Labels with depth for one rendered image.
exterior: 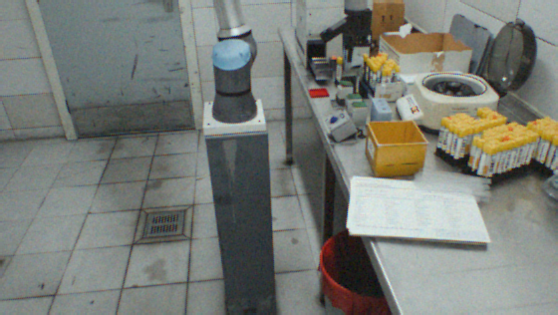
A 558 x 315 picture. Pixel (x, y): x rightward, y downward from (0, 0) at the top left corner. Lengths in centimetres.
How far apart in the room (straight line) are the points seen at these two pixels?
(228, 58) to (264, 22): 186
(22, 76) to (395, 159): 288
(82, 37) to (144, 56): 41
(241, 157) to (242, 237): 34
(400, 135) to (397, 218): 33
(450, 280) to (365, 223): 22
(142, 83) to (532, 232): 273
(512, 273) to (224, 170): 90
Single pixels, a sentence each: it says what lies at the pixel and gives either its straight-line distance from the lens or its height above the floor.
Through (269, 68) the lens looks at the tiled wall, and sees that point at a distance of 332.
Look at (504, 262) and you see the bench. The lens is 104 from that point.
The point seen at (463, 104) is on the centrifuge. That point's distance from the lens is 144.
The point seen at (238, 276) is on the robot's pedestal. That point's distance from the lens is 180.
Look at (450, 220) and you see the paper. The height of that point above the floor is 89.
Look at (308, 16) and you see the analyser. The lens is 188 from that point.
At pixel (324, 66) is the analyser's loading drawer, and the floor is 93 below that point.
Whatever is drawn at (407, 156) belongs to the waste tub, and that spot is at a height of 94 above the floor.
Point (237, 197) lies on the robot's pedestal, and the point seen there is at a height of 63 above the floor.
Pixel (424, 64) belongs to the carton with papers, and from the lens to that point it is 175.
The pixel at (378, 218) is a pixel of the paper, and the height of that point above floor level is 89.
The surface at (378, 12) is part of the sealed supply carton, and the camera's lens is 234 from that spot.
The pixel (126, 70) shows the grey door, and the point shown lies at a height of 50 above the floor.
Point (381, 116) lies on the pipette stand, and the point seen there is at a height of 96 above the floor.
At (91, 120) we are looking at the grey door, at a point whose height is 15.
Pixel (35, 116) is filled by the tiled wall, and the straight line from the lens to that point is 370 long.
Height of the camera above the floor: 154
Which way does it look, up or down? 31 degrees down
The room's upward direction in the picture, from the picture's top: 2 degrees counter-clockwise
